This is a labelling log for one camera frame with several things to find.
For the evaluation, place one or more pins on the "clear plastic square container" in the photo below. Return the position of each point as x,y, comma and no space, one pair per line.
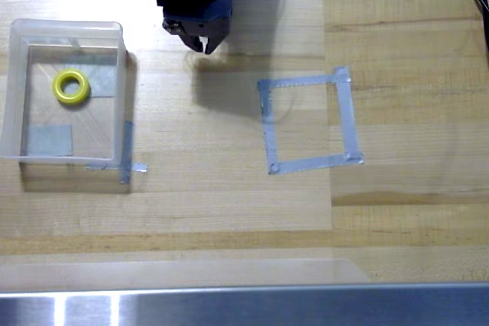
15,93

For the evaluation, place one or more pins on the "large grey tape patch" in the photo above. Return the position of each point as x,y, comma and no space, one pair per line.
103,81

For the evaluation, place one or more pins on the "short grey tape strip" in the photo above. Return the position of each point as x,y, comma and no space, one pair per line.
137,167
127,142

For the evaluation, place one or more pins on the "large clear film sheet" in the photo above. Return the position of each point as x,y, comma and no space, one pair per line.
229,207

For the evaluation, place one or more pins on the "small grey tape patch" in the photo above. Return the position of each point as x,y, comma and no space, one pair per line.
49,141

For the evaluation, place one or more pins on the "shiny metal table rail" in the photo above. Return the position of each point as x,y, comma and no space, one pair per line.
267,307

